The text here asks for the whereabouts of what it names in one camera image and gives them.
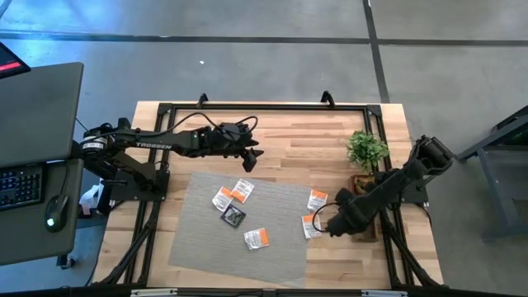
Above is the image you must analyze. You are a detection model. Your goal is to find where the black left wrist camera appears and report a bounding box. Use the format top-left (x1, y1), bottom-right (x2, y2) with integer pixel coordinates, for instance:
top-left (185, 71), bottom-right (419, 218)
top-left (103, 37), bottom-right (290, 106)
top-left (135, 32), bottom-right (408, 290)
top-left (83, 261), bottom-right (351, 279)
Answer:
top-left (220, 121), bottom-right (251, 137)

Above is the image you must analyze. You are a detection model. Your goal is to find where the black metal table frame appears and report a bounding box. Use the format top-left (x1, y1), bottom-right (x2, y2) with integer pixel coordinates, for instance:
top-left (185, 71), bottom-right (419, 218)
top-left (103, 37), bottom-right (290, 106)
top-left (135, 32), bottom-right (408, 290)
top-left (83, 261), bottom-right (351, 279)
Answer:
top-left (93, 101), bottom-right (445, 290)

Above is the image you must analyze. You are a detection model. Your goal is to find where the black right camera cable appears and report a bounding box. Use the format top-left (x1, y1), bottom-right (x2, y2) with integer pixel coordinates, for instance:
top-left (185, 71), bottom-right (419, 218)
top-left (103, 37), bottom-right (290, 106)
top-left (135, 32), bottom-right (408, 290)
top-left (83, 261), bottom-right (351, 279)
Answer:
top-left (312, 201), bottom-right (343, 234)

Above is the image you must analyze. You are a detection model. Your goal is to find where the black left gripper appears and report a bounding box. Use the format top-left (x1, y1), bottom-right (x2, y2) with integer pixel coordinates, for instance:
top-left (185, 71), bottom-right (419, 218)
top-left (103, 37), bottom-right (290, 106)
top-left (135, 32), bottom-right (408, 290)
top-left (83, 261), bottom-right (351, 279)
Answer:
top-left (197, 130), bottom-right (265, 173)

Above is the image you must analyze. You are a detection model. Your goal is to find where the black left camera cable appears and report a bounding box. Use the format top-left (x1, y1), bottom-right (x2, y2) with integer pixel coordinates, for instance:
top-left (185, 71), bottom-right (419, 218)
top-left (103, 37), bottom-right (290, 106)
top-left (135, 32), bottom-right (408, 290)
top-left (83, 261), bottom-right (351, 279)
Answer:
top-left (98, 111), bottom-right (260, 139)

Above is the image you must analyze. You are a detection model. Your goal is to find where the green leafy plant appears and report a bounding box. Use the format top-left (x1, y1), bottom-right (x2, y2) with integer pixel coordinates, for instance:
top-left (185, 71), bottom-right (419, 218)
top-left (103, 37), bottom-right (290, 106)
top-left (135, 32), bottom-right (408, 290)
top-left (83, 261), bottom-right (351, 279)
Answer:
top-left (345, 130), bottom-right (390, 173)

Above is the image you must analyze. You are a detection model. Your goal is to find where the dark grey desk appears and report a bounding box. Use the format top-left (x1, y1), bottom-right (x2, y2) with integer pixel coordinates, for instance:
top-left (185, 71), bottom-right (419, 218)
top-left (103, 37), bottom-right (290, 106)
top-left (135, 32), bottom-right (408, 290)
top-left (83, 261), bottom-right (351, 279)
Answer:
top-left (0, 158), bottom-right (85, 267)

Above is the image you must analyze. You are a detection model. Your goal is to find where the grey metal table frame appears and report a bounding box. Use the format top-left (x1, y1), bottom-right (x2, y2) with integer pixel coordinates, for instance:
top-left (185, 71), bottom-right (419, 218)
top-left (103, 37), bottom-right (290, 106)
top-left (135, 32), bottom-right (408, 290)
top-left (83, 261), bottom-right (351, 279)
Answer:
top-left (455, 105), bottom-right (528, 241)

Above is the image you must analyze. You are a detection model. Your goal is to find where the dark Ahmad tea packet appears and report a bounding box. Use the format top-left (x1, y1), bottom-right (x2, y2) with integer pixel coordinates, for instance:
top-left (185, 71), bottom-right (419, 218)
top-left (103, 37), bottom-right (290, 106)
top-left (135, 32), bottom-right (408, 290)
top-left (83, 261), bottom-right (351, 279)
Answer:
top-left (219, 204), bottom-right (248, 229)

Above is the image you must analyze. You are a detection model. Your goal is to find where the black crossbeam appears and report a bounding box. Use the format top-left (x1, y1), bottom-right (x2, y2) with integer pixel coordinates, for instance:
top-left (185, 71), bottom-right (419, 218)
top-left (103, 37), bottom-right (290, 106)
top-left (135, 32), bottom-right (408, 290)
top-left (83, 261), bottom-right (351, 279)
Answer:
top-left (0, 283), bottom-right (528, 297)

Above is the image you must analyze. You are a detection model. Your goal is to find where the brown wooden box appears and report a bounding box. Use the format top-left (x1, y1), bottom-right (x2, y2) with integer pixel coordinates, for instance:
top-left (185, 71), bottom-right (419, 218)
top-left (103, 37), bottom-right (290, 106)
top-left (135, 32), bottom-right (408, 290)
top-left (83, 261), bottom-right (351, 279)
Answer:
top-left (349, 172), bottom-right (380, 243)

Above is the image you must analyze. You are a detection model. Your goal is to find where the red screen tablet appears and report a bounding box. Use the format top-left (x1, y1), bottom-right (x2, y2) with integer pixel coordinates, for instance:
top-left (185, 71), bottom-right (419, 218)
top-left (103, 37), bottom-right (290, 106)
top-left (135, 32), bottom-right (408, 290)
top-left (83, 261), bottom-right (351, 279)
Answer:
top-left (0, 40), bottom-right (32, 80)

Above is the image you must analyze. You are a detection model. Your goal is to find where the black desk caster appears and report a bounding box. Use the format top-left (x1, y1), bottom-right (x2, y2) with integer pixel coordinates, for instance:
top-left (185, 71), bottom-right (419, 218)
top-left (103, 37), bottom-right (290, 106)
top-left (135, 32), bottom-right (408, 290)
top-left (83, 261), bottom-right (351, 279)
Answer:
top-left (56, 254), bottom-right (78, 271)

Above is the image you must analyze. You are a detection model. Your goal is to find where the white orange Tazo tea packet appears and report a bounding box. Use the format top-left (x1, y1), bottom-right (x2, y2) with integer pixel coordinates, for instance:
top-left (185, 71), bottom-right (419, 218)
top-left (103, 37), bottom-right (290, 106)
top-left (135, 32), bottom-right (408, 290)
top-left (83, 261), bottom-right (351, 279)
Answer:
top-left (229, 178), bottom-right (256, 205)
top-left (211, 186), bottom-right (235, 213)
top-left (243, 227), bottom-right (271, 251)
top-left (306, 188), bottom-right (329, 213)
top-left (300, 213), bottom-right (323, 240)

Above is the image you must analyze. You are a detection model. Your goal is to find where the grey woven placemat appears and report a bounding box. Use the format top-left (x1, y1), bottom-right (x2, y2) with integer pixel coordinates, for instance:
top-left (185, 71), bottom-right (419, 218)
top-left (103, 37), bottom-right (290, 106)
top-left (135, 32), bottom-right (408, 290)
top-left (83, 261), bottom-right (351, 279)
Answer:
top-left (167, 171), bottom-right (315, 289)

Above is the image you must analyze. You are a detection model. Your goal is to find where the black computer mouse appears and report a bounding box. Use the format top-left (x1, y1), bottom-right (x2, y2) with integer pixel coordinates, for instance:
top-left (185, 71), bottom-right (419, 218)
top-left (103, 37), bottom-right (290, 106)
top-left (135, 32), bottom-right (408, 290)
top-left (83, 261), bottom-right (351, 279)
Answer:
top-left (44, 193), bottom-right (70, 233)

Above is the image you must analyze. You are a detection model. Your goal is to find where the silver beam bracket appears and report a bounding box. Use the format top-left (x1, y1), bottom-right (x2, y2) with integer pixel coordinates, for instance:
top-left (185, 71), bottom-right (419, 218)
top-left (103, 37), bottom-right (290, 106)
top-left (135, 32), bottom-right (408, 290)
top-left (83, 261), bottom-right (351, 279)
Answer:
top-left (361, 290), bottom-right (409, 297)
top-left (130, 288), bottom-right (179, 297)

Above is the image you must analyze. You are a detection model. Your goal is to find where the black camera cable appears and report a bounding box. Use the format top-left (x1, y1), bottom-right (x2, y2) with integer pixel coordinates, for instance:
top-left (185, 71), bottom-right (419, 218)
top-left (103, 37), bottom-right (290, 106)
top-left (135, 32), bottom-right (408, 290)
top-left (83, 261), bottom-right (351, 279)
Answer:
top-left (312, 201), bottom-right (343, 234)
top-left (98, 111), bottom-right (260, 139)

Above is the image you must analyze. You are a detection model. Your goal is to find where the backlit computer keyboard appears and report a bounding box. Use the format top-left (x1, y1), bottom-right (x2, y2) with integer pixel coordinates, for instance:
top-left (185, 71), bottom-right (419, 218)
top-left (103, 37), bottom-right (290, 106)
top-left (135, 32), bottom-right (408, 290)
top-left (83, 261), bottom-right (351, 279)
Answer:
top-left (0, 163), bottom-right (45, 212)

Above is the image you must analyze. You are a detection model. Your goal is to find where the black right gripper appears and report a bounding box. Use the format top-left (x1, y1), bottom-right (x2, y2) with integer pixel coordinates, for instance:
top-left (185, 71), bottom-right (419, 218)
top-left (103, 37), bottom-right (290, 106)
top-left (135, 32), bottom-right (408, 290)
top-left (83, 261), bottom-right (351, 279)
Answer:
top-left (325, 187), bottom-right (375, 238)

